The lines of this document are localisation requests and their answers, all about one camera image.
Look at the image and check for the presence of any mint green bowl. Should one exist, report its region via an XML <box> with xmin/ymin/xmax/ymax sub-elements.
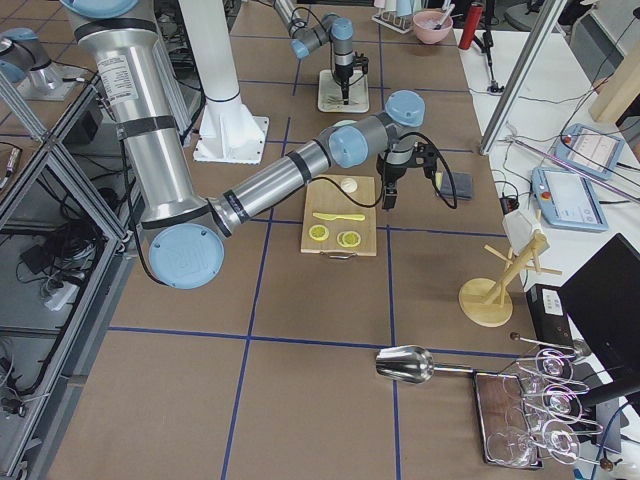
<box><xmin>333</xmin><ymin>119</ymin><xmax>357</xmax><ymax>128</ymax></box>

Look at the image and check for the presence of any white wire cup rack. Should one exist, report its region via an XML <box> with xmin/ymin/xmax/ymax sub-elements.
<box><xmin>371</xmin><ymin>0</ymin><xmax>423</xmax><ymax>34</ymax></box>

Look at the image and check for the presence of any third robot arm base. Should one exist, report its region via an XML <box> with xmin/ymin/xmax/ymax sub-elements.
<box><xmin>1</xmin><ymin>27</ymin><xmax>83</xmax><ymax>101</ymax></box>

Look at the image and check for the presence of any white steamed bun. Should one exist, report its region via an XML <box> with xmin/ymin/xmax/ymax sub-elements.
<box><xmin>339</xmin><ymin>177</ymin><xmax>358</xmax><ymax>193</ymax></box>

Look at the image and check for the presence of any near teach pendant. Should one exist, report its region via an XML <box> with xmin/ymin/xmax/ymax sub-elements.
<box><xmin>531</xmin><ymin>167</ymin><xmax>609</xmax><ymax>232</ymax></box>

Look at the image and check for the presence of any aluminium frame post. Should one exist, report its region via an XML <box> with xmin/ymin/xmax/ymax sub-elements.
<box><xmin>479</xmin><ymin>0</ymin><xmax>567</xmax><ymax>155</ymax></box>

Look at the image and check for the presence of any lemon slice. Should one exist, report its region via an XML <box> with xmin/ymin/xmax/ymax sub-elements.
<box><xmin>308</xmin><ymin>224</ymin><xmax>330</xmax><ymax>242</ymax></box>
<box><xmin>336</xmin><ymin>230</ymin><xmax>362</xmax><ymax>248</ymax></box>

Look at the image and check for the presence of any glass rack tray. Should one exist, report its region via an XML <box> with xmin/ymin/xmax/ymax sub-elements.
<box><xmin>472</xmin><ymin>371</ymin><xmax>529</xmax><ymax>466</ymax></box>

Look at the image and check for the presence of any wooden mug tree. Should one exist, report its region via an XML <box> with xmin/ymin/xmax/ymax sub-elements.
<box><xmin>458</xmin><ymin>229</ymin><xmax>562</xmax><ymax>328</ymax></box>

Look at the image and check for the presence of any teach pendant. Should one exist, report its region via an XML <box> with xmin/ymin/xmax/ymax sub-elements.
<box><xmin>531</xmin><ymin>167</ymin><xmax>609</xmax><ymax>232</ymax></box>
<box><xmin>555</xmin><ymin>123</ymin><xmax>623</xmax><ymax>180</ymax></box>

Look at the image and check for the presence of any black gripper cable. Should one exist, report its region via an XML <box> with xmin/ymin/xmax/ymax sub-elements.
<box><xmin>309</xmin><ymin>132</ymin><xmax>459</xmax><ymax>210</ymax></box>

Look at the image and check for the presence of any black monitor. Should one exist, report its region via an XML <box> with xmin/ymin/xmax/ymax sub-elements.
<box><xmin>556</xmin><ymin>232</ymin><xmax>640</xmax><ymax>411</ymax></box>

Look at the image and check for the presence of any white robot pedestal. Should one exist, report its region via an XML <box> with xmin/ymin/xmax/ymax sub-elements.
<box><xmin>179</xmin><ymin>0</ymin><xmax>269</xmax><ymax>165</ymax></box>

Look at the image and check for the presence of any far teach pendant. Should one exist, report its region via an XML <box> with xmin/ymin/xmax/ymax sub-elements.
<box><xmin>555</xmin><ymin>123</ymin><xmax>623</xmax><ymax>180</ymax></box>

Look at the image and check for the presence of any pink mixing bowl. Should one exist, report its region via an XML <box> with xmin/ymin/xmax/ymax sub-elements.
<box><xmin>412</xmin><ymin>10</ymin><xmax>453</xmax><ymax>45</ymax></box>

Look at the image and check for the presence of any metal scoop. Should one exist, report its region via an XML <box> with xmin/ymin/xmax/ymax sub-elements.
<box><xmin>375</xmin><ymin>345</ymin><xmax>474</xmax><ymax>384</ymax></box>

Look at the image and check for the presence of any yellow plastic knife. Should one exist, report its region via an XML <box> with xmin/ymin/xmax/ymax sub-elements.
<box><xmin>312</xmin><ymin>212</ymin><xmax>366</xmax><ymax>222</ymax></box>

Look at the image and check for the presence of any red cylinder bottle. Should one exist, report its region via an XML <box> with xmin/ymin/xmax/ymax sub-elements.
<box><xmin>458</xmin><ymin>1</ymin><xmax>484</xmax><ymax>50</ymax></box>

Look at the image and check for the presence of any grey folded cloth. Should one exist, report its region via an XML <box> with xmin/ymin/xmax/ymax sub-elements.
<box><xmin>437</xmin><ymin>172</ymin><xmax>474</xmax><ymax>200</ymax></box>

